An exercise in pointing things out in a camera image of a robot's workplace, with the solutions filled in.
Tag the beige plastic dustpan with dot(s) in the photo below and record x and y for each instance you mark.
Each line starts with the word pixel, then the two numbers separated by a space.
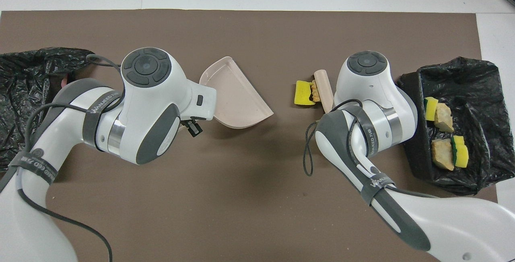
pixel 237 97

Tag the large yellow sponge piece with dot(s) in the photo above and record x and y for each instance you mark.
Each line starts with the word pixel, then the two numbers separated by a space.
pixel 301 93

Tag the pale bread piece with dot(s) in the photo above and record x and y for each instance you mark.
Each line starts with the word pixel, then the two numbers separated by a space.
pixel 315 92

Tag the beige hand brush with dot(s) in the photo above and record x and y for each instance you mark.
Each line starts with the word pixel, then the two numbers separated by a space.
pixel 324 89

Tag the small yellow sponge piece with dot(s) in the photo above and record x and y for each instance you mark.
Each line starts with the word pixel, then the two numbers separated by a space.
pixel 431 109

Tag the torn pale bread chunk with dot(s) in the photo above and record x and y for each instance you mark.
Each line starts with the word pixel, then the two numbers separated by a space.
pixel 443 118

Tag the striped croissant piece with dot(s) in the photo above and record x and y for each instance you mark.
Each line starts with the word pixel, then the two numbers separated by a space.
pixel 442 155

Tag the green yellow sponge piece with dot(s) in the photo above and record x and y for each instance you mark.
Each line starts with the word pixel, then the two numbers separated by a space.
pixel 462 155

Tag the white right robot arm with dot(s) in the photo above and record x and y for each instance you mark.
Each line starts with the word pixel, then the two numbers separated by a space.
pixel 370 93

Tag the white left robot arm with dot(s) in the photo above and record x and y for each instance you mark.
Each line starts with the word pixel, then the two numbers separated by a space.
pixel 149 105

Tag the pink scalloped bin box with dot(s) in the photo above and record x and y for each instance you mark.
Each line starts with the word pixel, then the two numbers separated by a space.
pixel 63 81

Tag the black bag over pink bin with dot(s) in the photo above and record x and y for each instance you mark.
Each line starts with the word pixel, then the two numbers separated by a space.
pixel 20 93

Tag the black bag lined bin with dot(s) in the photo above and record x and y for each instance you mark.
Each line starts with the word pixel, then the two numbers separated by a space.
pixel 483 93

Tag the brown table mat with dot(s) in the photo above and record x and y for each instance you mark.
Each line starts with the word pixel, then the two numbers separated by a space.
pixel 241 193

